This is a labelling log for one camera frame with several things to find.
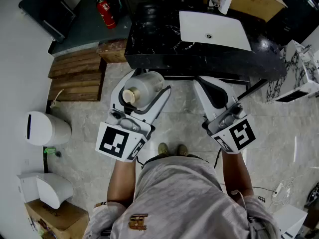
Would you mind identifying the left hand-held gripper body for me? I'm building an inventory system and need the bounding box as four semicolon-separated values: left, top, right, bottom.
95;104;157;163

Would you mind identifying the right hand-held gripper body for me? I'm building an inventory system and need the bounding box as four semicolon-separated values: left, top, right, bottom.
201;103;258;154

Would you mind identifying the grey metal bottle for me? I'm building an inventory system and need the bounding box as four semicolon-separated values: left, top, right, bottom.
122;71;165;110

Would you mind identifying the person's left forearm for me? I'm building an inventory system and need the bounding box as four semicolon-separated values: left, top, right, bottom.
106;155;138;207

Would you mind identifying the person's right forearm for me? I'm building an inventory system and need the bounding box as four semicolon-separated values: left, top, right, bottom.
220;148;255;199

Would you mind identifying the black marble countertop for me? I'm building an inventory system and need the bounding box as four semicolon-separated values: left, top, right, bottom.
124;2;288;81

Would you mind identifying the white sink basin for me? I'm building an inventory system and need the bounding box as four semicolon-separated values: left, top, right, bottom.
178;10;253;52

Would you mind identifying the white soap bottle blue pump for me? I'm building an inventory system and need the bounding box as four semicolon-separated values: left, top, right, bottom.
219;0;233;15

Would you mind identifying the brown wooden block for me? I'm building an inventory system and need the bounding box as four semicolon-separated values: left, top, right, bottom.
96;38;129;64

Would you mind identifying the wooden slat pallet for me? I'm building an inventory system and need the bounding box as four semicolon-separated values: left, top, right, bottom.
47;49;107;102

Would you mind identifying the person's left olive shoe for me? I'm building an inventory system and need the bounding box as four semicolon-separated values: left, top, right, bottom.
158;142;170;157

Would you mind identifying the person's olive shoe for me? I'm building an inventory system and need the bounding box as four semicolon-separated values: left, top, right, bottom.
176;143;189;157
158;142;170;157

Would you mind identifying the person's right olive shoe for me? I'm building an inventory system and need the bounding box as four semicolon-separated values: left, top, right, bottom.
176;143;189;157

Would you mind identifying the green floor fitting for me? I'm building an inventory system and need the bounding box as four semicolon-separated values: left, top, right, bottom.
43;146;62;158

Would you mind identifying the white trash bin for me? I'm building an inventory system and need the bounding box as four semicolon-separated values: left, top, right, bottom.
23;111;72;147

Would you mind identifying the white marble patterned cabinet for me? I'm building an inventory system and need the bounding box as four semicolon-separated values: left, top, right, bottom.
265;39;319;105

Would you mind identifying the white paper dispenser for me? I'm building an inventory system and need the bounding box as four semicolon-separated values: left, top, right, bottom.
16;172;74;210

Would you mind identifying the red fire extinguisher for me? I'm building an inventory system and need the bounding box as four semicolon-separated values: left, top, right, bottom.
96;0;118;30

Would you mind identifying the person's grey patterned shirt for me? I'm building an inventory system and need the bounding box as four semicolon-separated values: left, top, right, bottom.
83;154;283;239

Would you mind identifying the black ribbed object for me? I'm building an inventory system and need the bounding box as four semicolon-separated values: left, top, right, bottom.
139;2;163;27

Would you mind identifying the small brown cardboard box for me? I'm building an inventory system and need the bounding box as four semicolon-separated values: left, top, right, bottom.
24;199;90;239

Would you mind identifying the black device on floor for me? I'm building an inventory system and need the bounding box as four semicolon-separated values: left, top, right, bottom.
304;181;319;207

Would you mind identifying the white box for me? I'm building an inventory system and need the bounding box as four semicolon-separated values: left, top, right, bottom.
272;204;309;239

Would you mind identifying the black cabinet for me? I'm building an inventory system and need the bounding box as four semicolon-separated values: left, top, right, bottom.
265;0;319;46

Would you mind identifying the dark grey cabinet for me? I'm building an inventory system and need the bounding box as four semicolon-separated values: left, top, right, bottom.
18;0;77;43

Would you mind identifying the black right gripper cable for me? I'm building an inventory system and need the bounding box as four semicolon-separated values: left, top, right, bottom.
213;148;223;169

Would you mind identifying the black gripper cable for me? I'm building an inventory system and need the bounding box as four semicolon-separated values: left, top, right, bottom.
135;155;148;169
213;148;223;169

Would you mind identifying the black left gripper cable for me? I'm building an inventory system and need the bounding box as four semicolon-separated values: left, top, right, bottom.
135;155;148;169

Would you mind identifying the beige rope handle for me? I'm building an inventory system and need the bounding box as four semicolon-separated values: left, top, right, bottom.
49;88;65;110

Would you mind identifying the white power strip with cables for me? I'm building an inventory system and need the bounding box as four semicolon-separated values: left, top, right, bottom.
271;174;304;206

